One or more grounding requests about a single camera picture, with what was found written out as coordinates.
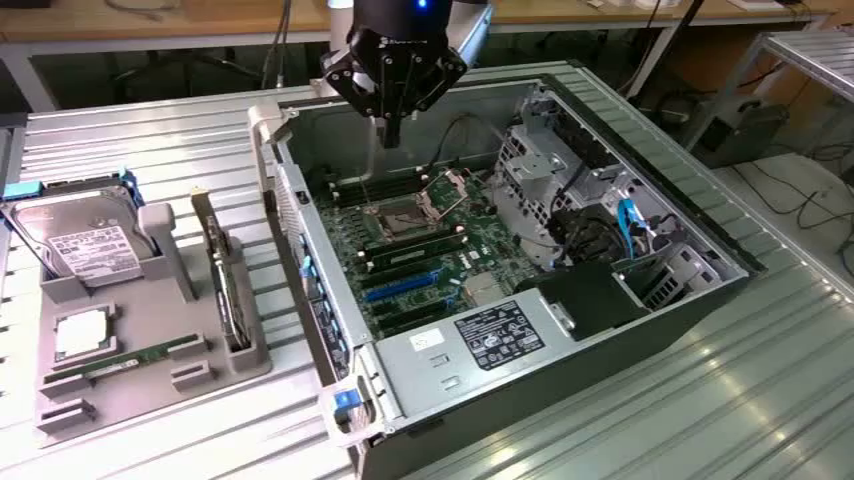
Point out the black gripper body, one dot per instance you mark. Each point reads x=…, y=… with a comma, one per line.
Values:
x=401, y=35

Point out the green graphics card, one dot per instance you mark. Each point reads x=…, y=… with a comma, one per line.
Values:
x=224, y=280

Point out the metal socket cover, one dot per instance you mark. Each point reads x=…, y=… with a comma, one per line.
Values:
x=430, y=186

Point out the black RAM slot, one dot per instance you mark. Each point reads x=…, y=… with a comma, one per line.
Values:
x=374, y=192
x=410, y=245

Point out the silver drive cage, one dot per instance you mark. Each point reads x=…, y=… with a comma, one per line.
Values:
x=534, y=170

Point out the CPU socket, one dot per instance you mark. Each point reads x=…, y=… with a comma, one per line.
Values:
x=401, y=222

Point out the wooden desk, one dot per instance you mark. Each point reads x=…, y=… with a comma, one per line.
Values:
x=601, y=15
x=101, y=22

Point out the green motherboard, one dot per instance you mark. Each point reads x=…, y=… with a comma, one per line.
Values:
x=481, y=250

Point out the green RAM stick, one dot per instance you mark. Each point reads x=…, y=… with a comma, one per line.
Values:
x=417, y=255
x=121, y=361

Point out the blue expansion slot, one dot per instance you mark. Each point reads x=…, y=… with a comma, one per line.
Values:
x=401, y=286

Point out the silver chipset heatsink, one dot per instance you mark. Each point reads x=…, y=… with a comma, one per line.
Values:
x=489, y=291

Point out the long black expansion slot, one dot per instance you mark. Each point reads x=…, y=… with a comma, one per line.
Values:
x=417, y=316
x=408, y=304

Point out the black box on floor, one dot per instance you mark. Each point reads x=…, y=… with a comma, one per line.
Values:
x=748, y=130

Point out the black plastic shroud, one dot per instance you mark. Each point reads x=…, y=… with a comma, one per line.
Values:
x=588, y=300

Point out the silver hard disk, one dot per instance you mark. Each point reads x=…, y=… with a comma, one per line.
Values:
x=81, y=240

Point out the blue disk caddy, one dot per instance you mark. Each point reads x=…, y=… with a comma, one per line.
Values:
x=23, y=191

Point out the grey parts rack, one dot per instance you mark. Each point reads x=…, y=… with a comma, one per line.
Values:
x=141, y=310

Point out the white round floor plate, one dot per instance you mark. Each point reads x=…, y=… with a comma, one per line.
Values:
x=768, y=190

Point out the silver power supply unit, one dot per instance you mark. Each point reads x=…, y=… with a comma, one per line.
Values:
x=434, y=370

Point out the metal slat side table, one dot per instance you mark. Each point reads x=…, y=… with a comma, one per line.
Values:
x=815, y=52

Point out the open PC case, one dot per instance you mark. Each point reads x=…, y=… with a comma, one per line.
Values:
x=668, y=320

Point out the blue case latch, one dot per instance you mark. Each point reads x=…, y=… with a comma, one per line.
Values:
x=345, y=401

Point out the silver CPU chip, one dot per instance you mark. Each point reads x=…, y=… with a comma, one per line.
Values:
x=82, y=336

